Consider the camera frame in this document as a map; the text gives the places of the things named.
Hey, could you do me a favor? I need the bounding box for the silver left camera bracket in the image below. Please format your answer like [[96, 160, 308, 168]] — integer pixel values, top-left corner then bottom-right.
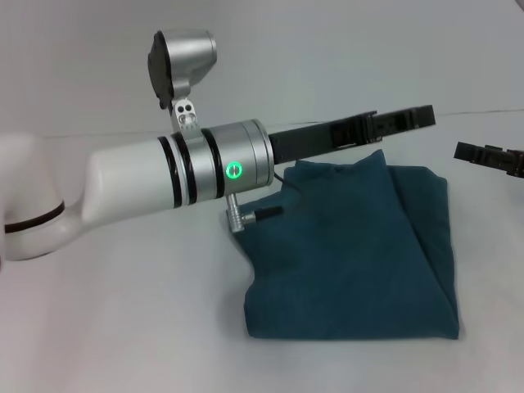
[[169, 96, 202, 143]]

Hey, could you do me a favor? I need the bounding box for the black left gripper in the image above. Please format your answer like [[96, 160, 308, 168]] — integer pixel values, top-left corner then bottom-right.
[[268, 104, 436, 167]]

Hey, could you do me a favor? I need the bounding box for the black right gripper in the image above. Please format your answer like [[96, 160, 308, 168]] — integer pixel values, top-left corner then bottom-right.
[[453, 141, 524, 179]]

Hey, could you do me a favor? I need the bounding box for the dark left gripper cable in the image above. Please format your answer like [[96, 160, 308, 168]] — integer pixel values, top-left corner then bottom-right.
[[224, 170, 313, 234]]

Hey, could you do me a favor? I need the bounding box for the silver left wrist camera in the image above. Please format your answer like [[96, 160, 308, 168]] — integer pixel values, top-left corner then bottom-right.
[[147, 29, 217, 112]]

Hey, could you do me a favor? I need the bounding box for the teal blue shirt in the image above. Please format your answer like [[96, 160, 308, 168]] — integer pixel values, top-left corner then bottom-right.
[[235, 149, 460, 341]]

